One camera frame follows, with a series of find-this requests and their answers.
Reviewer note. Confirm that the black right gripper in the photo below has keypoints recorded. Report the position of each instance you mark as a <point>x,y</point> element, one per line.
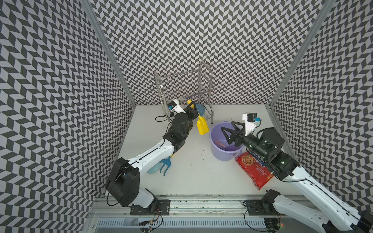
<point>241,136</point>

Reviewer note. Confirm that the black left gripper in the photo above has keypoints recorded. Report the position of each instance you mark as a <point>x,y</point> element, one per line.
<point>193,112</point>

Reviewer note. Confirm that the yellow plastic scoop shovel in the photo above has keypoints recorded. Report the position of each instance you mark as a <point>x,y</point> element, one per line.
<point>202,124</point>

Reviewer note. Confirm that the purple trowel pink handle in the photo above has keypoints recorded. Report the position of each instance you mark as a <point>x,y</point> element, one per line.
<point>222,146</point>

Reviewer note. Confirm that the purple plastic bucket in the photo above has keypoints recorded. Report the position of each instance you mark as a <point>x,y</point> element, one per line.
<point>216,134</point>

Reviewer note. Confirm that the blue hand rake yellow handle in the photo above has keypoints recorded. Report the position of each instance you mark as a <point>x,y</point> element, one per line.
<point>165,164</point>

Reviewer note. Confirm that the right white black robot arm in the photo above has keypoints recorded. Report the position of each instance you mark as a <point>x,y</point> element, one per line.
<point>332,215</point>

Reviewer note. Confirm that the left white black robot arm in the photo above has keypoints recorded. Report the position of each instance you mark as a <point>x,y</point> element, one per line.
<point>123,182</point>

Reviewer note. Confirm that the blue ceramic bowl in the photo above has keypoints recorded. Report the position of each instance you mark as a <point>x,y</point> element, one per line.
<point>201,109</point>

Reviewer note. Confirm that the red cookie snack bag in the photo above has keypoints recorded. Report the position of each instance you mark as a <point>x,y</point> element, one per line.
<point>255,169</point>

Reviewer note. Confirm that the light teal plastic trowel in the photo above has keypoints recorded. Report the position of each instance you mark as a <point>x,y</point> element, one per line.
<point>154,169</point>

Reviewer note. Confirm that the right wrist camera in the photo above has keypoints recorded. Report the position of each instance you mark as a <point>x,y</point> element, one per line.
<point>252,121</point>

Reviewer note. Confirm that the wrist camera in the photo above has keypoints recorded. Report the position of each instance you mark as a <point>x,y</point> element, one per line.
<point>174,106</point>
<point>252,121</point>

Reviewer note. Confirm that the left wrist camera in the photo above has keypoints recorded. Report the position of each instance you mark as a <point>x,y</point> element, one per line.
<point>174,106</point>

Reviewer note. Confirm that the silver wire dish rack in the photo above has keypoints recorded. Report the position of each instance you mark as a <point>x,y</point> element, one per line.
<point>196,85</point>

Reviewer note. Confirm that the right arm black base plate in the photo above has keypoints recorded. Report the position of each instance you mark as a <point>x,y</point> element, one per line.
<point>259,208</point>

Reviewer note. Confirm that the right aluminium corner post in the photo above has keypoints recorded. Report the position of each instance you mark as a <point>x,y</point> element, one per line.
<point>325,10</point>

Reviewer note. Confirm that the aluminium corner post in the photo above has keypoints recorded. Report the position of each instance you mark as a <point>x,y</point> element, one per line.
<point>87,7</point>
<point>325,10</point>

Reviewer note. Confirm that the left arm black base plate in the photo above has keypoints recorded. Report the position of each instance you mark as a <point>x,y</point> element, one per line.
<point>157,207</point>

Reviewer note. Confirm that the aluminium front rail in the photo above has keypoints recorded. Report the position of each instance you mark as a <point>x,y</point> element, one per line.
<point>184,206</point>

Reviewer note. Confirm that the left aluminium corner post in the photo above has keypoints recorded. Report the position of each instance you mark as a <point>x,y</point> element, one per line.
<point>87,7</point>

